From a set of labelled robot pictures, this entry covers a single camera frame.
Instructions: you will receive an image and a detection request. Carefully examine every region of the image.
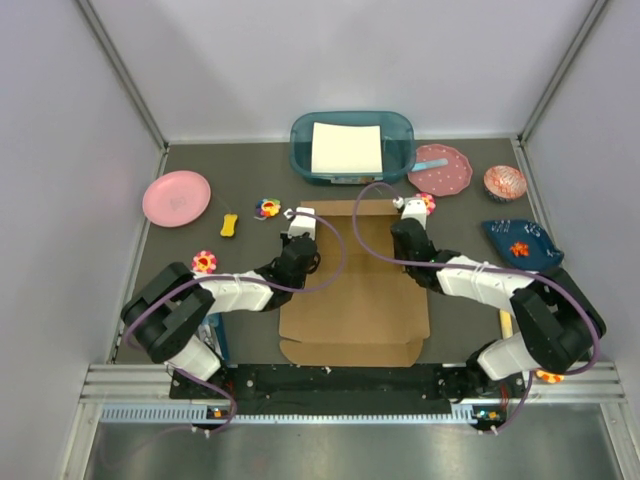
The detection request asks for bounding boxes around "brown cardboard box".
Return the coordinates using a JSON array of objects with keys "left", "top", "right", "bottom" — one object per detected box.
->
[{"left": 279, "top": 200, "right": 430, "bottom": 367}]

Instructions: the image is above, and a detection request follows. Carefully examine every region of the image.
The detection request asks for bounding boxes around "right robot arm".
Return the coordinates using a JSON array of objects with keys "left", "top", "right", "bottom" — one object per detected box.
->
[{"left": 390, "top": 218, "right": 606, "bottom": 393}]

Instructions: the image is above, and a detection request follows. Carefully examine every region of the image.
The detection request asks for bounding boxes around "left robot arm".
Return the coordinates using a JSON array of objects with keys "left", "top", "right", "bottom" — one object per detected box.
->
[{"left": 120, "top": 233, "right": 320, "bottom": 381}]

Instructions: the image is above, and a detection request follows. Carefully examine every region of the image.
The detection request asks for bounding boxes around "rainbow flower toy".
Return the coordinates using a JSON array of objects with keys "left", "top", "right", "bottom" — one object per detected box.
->
[{"left": 254, "top": 198, "right": 281, "bottom": 220}]

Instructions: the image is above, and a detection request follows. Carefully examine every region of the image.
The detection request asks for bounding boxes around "yellow bone toy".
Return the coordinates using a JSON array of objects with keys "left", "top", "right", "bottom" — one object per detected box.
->
[{"left": 220, "top": 213, "right": 238, "bottom": 238}]

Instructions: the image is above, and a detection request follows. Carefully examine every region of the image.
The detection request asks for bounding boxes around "white paper sheet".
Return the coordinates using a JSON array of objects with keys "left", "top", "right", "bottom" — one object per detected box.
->
[{"left": 311, "top": 122, "right": 383, "bottom": 174}]

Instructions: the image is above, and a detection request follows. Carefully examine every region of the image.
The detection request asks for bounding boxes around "teal plastic bin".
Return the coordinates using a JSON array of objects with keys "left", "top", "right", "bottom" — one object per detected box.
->
[{"left": 289, "top": 110, "right": 416, "bottom": 185}]

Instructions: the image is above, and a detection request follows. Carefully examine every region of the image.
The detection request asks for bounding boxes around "pink smiling flower toy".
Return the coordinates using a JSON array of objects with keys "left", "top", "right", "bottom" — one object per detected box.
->
[{"left": 417, "top": 192, "right": 436, "bottom": 216}]

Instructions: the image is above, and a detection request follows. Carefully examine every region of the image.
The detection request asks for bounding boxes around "light blue marker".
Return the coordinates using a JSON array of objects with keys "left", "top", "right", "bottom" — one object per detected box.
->
[{"left": 411, "top": 158, "right": 449, "bottom": 173}]

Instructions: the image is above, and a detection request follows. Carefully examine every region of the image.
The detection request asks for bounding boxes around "blue packaged item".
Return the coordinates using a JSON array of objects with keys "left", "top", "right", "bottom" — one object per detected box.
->
[{"left": 198, "top": 313, "right": 230, "bottom": 361}]

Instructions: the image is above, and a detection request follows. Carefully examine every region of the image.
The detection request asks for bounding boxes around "pink dotted plate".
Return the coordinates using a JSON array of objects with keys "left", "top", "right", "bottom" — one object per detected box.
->
[{"left": 407, "top": 144, "right": 473, "bottom": 197}]

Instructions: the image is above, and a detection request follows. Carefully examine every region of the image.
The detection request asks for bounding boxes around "pink round plate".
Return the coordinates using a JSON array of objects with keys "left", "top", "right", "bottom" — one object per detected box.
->
[{"left": 142, "top": 170, "right": 211, "bottom": 228}]

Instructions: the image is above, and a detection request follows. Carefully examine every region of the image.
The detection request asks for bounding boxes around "red patterned bowl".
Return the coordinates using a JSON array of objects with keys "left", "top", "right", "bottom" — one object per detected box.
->
[{"left": 483, "top": 165, "right": 528, "bottom": 203}]

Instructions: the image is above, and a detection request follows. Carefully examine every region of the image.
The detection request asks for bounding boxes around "small orange toy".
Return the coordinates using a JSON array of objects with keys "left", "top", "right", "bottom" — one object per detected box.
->
[{"left": 510, "top": 241, "right": 530, "bottom": 257}]

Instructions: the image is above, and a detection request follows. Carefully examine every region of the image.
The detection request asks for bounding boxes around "dark blue leaf dish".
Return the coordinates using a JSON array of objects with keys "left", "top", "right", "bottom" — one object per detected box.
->
[{"left": 481, "top": 219, "right": 565, "bottom": 271}]

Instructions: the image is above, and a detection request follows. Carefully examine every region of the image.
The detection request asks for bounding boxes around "wooden stick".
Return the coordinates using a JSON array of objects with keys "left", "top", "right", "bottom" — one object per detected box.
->
[{"left": 499, "top": 310, "right": 514, "bottom": 339}]

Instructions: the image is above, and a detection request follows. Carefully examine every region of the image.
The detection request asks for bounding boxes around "orange flower toy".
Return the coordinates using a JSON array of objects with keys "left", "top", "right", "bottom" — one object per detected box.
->
[{"left": 535, "top": 369, "right": 565, "bottom": 384}]

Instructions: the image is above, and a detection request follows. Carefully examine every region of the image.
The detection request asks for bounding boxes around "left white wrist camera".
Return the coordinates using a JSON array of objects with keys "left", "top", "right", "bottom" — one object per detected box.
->
[{"left": 284, "top": 207, "right": 316, "bottom": 240}]

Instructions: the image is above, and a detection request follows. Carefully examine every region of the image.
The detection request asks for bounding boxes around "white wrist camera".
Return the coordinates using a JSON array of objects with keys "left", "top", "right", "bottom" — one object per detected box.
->
[
  {"left": 284, "top": 207, "right": 316, "bottom": 240},
  {"left": 392, "top": 197, "right": 429, "bottom": 229}
]

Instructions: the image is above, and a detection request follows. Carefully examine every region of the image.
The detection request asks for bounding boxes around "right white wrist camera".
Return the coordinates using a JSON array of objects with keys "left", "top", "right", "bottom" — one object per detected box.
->
[{"left": 392, "top": 197, "right": 429, "bottom": 229}]

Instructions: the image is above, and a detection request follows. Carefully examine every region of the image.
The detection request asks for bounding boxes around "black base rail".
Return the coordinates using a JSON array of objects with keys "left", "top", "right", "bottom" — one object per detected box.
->
[{"left": 169, "top": 362, "right": 531, "bottom": 415}]

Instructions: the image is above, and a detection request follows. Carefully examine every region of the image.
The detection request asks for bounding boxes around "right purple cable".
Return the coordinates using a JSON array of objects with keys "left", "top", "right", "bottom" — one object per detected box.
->
[{"left": 352, "top": 182, "right": 601, "bottom": 376}]

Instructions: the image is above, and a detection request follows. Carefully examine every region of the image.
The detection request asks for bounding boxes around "grey slotted cable duct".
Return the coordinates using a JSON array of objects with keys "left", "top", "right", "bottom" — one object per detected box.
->
[{"left": 99, "top": 403, "right": 506, "bottom": 425}]

